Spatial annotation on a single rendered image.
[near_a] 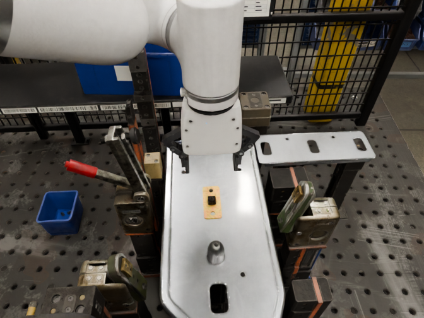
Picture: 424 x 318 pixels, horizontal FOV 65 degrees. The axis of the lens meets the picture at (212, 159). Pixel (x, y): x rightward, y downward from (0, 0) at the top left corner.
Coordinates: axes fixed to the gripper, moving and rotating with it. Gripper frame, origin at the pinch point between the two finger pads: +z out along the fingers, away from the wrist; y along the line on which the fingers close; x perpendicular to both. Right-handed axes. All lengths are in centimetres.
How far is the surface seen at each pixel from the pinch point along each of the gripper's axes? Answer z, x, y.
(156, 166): 7.0, 6.1, -11.6
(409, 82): 113, 179, 175
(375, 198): 42, 19, 55
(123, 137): -8.6, -0.8, -14.7
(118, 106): 10.7, 32.2, -23.7
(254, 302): 12.3, -21.7, 6.1
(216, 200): 12.0, -0.1, 1.1
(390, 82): 113, 181, 160
